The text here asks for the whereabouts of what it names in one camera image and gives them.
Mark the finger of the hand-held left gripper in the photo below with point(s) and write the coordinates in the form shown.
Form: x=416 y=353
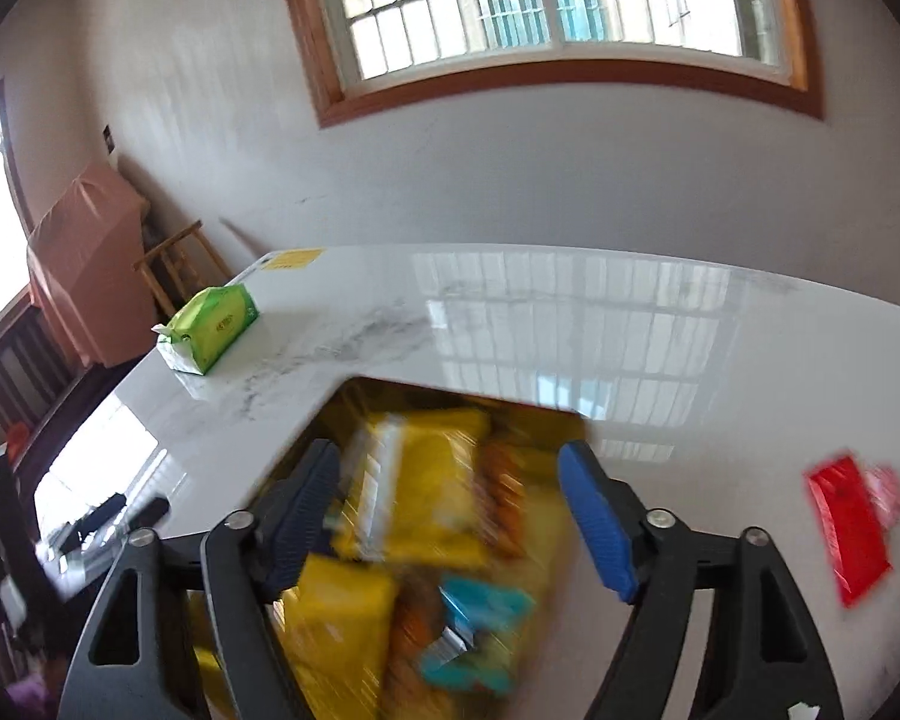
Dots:
x=150 y=508

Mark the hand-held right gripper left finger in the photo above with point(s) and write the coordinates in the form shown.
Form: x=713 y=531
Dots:
x=307 y=510

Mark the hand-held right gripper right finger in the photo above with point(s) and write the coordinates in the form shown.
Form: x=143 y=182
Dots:
x=596 y=525

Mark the gold metal tray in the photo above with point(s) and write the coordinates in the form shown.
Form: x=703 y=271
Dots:
x=544 y=540

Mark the clear bag of orange snacks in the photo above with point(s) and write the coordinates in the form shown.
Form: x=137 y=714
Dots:
x=506 y=499

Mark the large yellow snack packet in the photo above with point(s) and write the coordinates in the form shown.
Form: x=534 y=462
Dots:
x=427 y=487

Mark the gold yellow snack packet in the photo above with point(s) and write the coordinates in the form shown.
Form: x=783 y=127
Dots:
x=337 y=630

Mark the teal snack packet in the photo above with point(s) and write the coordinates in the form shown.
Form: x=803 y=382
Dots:
x=480 y=630

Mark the dark wooden chair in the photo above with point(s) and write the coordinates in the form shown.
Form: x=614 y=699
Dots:
x=37 y=390

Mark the orange snack packet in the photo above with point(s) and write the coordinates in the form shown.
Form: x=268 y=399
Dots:
x=412 y=637

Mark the green tissue pack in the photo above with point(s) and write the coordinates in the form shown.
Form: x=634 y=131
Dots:
x=210 y=326

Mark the purple cloth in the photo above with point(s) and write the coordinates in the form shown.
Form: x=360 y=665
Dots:
x=34 y=701

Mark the light wooden stool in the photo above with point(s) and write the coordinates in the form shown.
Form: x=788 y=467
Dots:
x=180 y=270

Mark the pink covered cabinet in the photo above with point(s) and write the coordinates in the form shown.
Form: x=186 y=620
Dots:
x=90 y=270

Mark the yellow table sticker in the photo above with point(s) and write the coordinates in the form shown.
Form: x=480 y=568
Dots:
x=292 y=259

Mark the red snack packet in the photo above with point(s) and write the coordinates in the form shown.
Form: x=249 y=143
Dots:
x=851 y=532

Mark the white paper scrap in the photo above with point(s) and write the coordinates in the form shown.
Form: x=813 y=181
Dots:
x=802 y=711

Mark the pink candy packet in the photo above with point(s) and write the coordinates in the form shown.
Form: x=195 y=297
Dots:
x=889 y=495

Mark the wood-framed barred window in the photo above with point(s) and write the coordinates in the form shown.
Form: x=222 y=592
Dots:
x=555 y=7

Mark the black wall socket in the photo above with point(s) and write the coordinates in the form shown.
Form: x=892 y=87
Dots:
x=109 y=137

